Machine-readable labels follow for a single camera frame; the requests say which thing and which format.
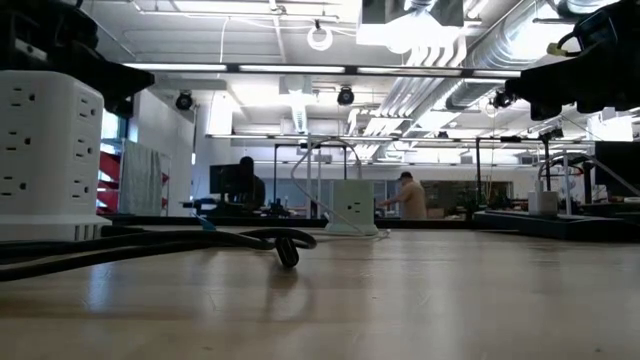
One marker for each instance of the black ceiling camera cluster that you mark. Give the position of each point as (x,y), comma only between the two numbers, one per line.
(501,99)

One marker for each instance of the black ceiling spotlight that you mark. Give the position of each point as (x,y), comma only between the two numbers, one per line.
(346,96)
(184,101)

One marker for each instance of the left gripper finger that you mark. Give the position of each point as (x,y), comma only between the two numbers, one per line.
(125,85)

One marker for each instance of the white tower power strip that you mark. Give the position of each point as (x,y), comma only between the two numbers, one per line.
(45,150)

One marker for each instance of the black table frame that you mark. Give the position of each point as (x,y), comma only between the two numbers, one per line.
(160,220)

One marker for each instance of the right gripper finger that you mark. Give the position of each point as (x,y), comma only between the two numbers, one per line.
(550,85)

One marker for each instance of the black computer monitor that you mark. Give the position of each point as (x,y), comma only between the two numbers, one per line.
(617,165)
(223,179)

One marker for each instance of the black robot station frame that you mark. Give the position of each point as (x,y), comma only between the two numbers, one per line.
(510,138)
(280,145)

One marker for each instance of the grey hanging cloth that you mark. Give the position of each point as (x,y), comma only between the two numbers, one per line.
(141,180)

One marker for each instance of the overhead light bar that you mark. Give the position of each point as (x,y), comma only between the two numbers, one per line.
(290,68)

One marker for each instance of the person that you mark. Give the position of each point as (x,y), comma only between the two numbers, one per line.
(412,200)
(252,187)

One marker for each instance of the red shelf rack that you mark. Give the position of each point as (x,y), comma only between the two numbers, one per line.
(112,167)

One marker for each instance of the white outlet cube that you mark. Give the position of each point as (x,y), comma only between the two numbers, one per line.
(352,200)

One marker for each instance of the silver ventilation duct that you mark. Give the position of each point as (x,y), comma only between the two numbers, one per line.
(465,97)

